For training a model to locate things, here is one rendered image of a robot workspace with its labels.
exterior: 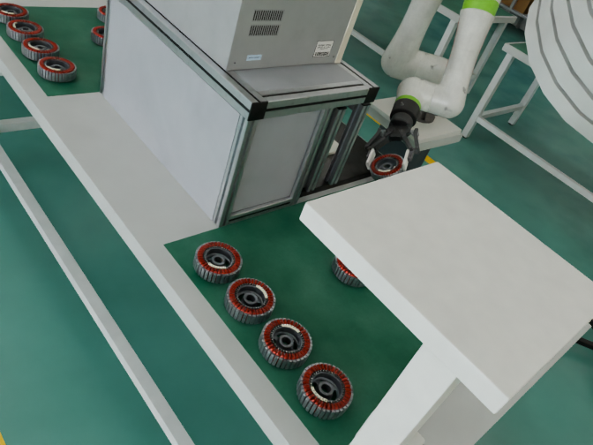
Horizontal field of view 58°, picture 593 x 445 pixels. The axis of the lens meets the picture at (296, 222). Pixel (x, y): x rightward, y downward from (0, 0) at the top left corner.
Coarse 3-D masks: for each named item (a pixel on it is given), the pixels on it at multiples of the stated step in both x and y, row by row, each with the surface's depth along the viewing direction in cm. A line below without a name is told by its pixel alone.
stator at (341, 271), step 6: (336, 258) 137; (336, 264) 135; (342, 264) 135; (336, 270) 135; (342, 270) 134; (348, 270) 134; (336, 276) 135; (342, 276) 134; (348, 276) 133; (354, 276) 134; (342, 282) 135; (348, 282) 135; (354, 282) 134; (360, 282) 134
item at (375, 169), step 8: (376, 160) 172; (384, 160) 172; (392, 160) 171; (400, 160) 169; (376, 168) 170; (384, 168) 170; (392, 168) 170; (400, 168) 166; (376, 176) 168; (384, 176) 166
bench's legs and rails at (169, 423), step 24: (0, 120) 231; (24, 120) 235; (0, 168) 213; (24, 192) 202; (48, 240) 190; (72, 264) 184; (96, 312) 172; (120, 336) 168; (120, 360) 166; (144, 384) 158; (168, 408) 155; (168, 432) 151
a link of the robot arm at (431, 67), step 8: (424, 56) 208; (432, 56) 209; (424, 64) 207; (432, 64) 207; (440, 64) 207; (416, 72) 208; (424, 72) 208; (432, 72) 208; (440, 72) 207; (432, 80) 209; (440, 80) 209
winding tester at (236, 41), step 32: (160, 0) 135; (192, 0) 125; (224, 0) 117; (256, 0) 115; (288, 0) 121; (320, 0) 128; (352, 0) 135; (192, 32) 128; (224, 32) 120; (256, 32) 121; (288, 32) 127; (320, 32) 135; (224, 64) 122; (256, 64) 128; (288, 64) 135
